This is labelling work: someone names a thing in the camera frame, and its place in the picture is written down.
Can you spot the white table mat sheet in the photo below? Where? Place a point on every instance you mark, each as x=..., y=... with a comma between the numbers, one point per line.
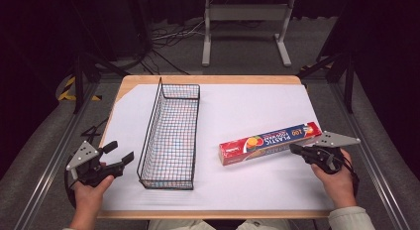
x=237, y=111

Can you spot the black metal stand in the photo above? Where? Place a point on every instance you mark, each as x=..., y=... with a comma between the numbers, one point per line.
x=79, y=78
x=348, y=78

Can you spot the person's left hand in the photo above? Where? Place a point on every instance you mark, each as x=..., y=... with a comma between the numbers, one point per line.
x=90, y=195

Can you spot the aluminium floor rail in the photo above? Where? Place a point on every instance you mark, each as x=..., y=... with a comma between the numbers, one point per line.
x=49, y=164
x=369, y=150

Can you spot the person's right hand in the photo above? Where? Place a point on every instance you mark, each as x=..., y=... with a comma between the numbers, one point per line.
x=336, y=187

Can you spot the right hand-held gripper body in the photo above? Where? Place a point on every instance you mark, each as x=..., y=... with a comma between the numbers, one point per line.
x=327, y=150

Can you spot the yellow black hazard tape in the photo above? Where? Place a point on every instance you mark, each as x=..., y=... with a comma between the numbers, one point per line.
x=67, y=88

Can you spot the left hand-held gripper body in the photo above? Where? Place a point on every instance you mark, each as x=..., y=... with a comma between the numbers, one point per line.
x=86, y=157

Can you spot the person's legs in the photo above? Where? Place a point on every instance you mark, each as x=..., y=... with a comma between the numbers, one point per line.
x=185, y=225

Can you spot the grey metal stand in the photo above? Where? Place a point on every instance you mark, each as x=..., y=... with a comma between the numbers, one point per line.
x=246, y=13

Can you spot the red blue plastic wrap box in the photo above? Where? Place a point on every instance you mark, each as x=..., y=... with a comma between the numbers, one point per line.
x=264, y=144

